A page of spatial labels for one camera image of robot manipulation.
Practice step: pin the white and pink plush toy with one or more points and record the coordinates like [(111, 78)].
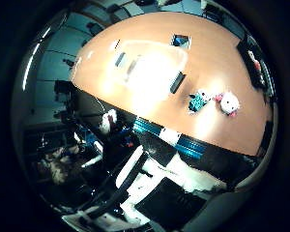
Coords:
[(229, 103)]

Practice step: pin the tall black box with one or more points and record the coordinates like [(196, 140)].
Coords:
[(245, 53)]

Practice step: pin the teal crochet plush toy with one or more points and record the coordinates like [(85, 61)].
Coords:
[(197, 102)]

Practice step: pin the blue aluminium rail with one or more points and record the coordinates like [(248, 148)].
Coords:
[(190, 146)]

